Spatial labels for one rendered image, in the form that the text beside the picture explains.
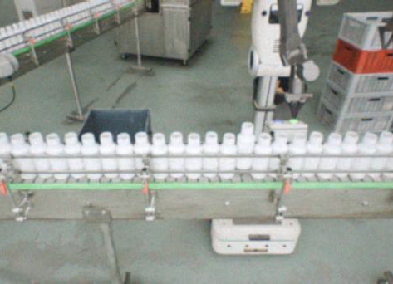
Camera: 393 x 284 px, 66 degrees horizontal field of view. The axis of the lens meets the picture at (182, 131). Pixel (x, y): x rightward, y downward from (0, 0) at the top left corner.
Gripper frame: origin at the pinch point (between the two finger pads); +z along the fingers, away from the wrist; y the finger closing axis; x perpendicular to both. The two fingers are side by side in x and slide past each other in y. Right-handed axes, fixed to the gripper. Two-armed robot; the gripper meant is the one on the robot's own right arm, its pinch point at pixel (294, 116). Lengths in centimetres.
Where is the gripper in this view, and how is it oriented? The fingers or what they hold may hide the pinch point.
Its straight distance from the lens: 123.0
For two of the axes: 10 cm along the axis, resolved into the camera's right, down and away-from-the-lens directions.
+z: 0.0, 9.7, 2.3
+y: 10.0, 0.0, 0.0
